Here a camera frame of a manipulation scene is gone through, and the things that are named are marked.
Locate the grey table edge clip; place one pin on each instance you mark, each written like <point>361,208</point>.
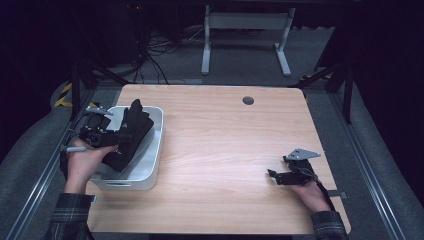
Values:
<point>338,194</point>

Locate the white plastic bin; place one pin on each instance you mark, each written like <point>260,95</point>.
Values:
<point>146,166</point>

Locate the person's left hand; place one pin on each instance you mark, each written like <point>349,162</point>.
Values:
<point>81,166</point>

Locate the black glove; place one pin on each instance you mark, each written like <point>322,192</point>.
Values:
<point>118,163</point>
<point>138,126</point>

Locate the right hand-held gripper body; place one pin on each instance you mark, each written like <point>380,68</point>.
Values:
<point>300,176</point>

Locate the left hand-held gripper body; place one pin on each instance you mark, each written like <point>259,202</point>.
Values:
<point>98,135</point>

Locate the black tripod stand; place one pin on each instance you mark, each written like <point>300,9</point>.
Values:
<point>75,90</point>
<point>348,96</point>

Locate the grey metal floor rail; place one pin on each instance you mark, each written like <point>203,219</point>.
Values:
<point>43,173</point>
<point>366,166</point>

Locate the yellow black hazard tape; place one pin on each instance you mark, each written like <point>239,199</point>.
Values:
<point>63,96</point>

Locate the white metal desk frame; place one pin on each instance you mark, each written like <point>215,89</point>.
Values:
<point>246,20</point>

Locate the grey round table grommet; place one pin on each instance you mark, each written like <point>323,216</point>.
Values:
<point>248,100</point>

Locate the person's right hand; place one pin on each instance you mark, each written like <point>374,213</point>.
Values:
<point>313,198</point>

